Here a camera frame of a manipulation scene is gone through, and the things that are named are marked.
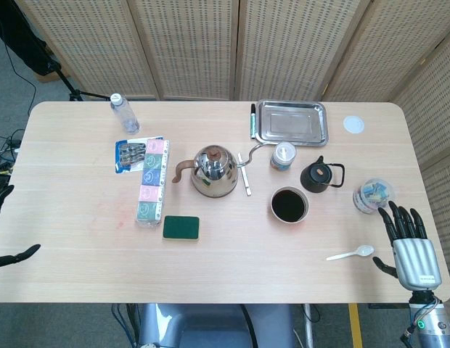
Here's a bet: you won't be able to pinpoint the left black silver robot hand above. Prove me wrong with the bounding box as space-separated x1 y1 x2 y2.
0 184 41 270

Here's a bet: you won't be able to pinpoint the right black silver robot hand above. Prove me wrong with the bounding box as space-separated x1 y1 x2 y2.
372 200 443 291

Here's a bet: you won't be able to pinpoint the white plastic spoon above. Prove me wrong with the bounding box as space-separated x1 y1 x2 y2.
326 245 375 262

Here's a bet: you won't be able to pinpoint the white bowl of coffee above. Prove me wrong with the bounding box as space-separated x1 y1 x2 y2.
270 186 309 225

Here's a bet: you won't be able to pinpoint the clear jar of clips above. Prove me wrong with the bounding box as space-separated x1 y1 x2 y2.
352 177 396 215

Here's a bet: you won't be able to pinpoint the small black teapot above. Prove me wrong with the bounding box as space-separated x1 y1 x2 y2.
300 155 346 194

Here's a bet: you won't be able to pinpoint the white metal table leg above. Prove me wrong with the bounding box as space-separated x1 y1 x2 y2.
303 303 317 348

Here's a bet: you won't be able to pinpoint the white round table grommet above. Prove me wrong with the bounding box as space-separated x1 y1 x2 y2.
343 115 366 134

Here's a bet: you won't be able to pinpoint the colourful tissue multipack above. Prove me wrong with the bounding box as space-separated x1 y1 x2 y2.
134 138 171 228

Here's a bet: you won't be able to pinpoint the blue blister pack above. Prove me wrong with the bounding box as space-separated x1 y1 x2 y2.
114 136 164 175

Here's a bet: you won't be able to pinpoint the small jar with white lid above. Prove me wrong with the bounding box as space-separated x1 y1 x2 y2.
270 141 297 171

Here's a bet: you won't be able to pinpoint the green yellow sponge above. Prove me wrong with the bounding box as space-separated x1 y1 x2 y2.
162 215 200 242

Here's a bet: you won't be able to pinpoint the black tripod stand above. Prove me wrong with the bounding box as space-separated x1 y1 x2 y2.
46 61 112 102

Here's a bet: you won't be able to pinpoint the clear plastic water bottle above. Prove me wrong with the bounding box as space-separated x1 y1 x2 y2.
109 93 141 135

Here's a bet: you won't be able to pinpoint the stainless steel tray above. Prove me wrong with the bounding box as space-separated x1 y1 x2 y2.
254 99 330 148

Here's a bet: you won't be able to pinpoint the white metal tongs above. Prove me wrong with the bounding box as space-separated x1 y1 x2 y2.
237 152 252 197

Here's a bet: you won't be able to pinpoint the grey robot torso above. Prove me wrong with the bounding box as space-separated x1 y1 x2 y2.
137 303 297 348

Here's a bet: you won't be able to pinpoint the stainless steel gooseneck kettle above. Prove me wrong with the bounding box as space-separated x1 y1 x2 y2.
171 141 270 199

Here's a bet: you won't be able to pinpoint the wooden woven folding screen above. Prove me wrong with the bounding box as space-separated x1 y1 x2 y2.
14 0 450 320

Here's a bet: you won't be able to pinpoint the floor cable bundle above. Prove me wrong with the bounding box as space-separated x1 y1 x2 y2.
0 128 23 182

